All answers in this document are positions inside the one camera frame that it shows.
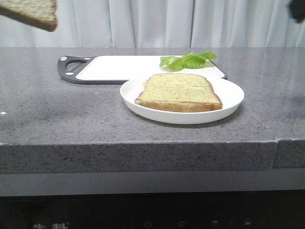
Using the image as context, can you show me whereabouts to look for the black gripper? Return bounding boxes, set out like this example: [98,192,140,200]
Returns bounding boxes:
[288,0,305,23]

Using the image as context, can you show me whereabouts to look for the green lettuce leaf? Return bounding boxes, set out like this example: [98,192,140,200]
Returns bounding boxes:
[159,51,217,72]

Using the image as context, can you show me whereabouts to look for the bread slice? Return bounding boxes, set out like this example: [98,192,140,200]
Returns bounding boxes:
[0,0,57,32]
[135,73,223,113]

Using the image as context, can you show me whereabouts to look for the white round plate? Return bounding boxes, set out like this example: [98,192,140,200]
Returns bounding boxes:
[120,77,244,125]

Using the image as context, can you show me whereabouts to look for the black appliance control panel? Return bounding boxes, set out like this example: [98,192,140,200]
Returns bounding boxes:
[0,190,305,229]

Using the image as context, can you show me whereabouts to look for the white pleated curtain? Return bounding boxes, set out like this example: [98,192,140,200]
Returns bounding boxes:
[0,0,305,48]

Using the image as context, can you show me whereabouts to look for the white cutting board grey handle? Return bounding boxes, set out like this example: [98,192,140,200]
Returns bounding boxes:
[57,55,228,85]

